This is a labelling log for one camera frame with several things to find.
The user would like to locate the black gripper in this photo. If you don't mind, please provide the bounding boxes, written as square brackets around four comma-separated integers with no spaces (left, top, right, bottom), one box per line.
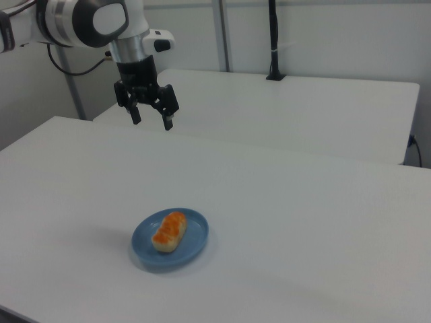
[112,55,180,132]

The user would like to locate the orange topped bread loaf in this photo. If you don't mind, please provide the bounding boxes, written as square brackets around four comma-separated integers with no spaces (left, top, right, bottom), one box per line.
[151,211,188,254]

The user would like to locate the blue round plate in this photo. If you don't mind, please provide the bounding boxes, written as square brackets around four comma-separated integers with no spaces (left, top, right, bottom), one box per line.
[131,207,210,274]

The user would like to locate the grey corner partition post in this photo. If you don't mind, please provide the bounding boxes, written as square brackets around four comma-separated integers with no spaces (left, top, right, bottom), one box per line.
[53,45,88,121]

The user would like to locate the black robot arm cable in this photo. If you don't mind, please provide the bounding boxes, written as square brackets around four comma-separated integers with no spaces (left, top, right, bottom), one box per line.
[46,42,114,77]

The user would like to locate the black camera stand pole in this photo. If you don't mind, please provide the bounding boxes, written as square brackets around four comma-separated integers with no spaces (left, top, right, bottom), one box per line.
[265,0,287,81]

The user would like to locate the black cable with blue plug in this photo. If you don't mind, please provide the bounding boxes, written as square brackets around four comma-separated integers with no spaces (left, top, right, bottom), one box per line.
[407,134,424,168]

